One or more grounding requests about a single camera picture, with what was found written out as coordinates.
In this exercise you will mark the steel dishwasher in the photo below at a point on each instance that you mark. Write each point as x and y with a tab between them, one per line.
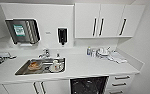
89	86

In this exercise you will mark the blue dish soap bottle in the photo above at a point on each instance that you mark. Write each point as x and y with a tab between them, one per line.
88	51

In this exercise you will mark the black soap dispenser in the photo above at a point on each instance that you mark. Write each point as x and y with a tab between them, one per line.
62	35

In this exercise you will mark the small white bottle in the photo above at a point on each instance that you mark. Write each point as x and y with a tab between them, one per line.
93	52

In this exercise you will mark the small chrome sink knob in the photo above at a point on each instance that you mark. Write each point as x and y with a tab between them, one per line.
57	55

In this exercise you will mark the white saucer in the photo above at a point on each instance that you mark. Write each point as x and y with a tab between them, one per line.
62	70

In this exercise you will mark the white mug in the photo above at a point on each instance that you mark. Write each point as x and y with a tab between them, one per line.
56	65

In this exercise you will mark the white cup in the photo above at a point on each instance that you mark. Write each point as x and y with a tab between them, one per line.
102	51

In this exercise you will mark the chrome faucet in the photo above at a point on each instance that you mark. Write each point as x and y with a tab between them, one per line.
45	53

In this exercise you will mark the round sink drain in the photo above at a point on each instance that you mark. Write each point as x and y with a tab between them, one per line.
46	68

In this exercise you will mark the white base cabinet door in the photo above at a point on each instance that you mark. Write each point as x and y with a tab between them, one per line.
56	87
19	89

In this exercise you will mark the steel paper towel dispenser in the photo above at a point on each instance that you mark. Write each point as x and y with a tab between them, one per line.
24	31

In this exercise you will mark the stainless steel sink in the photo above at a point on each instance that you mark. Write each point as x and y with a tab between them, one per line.
22	70

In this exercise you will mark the white wall cabinet door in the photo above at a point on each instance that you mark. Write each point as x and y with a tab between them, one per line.
86	20
132	18
111	20

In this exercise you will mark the small wall label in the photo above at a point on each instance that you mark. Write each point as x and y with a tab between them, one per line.
48	32

